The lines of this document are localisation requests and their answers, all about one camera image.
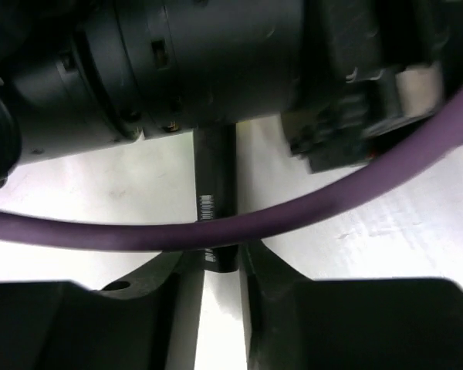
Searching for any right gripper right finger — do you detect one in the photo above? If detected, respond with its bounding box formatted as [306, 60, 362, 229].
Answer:
[237, 238, 313, 370]

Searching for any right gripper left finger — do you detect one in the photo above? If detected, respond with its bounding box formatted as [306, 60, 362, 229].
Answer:
[99, 251, 204, 369]

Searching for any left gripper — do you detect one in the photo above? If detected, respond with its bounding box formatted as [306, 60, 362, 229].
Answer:
[0, 1, 463, 187]

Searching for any yellow black highlighter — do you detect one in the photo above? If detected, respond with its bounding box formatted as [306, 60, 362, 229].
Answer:
[192, 123, 239, 274]

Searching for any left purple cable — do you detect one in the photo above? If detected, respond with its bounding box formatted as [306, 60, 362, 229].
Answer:
[0, 72, 463, 254]

